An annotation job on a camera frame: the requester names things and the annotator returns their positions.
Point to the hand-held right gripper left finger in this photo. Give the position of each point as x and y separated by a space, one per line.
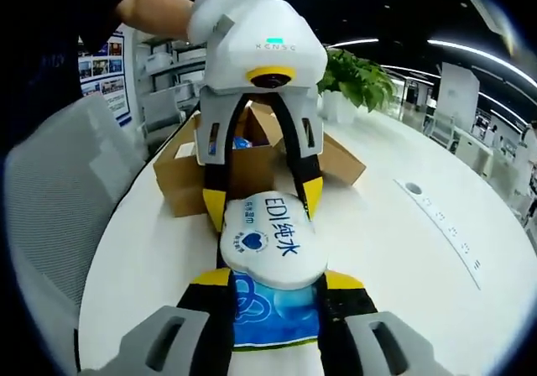
201 321

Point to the ceiling air vent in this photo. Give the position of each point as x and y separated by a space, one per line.
486 13

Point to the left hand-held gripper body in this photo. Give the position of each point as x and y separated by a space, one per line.
260 27

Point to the brown cardboard shoe box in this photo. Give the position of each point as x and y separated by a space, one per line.
251 174

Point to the green potted plant white pot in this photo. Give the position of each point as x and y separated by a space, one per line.
361 82

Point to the white metal shelf rack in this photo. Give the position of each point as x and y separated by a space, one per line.
168 74

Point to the grey mesh office chair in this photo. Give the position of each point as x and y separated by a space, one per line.
63 208

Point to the blue white wet wipes pack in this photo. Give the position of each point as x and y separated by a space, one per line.
272 241

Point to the blue white display board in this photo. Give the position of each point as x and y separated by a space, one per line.
105 78

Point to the white office chair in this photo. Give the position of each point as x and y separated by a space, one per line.
446 130

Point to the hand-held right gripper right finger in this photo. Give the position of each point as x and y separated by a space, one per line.
348 325

